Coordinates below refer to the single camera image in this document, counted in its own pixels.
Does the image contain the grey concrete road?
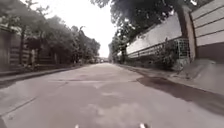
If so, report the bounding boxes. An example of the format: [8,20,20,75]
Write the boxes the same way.
[0,62,224,128]

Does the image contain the bush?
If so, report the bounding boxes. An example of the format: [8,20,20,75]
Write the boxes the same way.
[155,39,183,71]

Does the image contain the large leafy trees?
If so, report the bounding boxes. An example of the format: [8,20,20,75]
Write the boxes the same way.
[91,0,214,64]

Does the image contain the row of trees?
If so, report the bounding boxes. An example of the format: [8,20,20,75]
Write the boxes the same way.
[0,0,102,66]

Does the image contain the grey concrete kerb strip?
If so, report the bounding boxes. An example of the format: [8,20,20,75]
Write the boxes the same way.
[0,64,85,85]

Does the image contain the pale concrete sidewalk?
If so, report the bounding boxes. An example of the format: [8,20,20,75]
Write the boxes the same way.
[116,58,224,98]

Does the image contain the dark fence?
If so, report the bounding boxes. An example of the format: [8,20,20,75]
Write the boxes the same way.
[0,24,61,76]

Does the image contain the pale long wall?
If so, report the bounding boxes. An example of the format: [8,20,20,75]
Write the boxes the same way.
[116,6,197,62]

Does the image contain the grey slatted wall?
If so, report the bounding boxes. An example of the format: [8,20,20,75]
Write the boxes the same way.
[189,0,224,63]

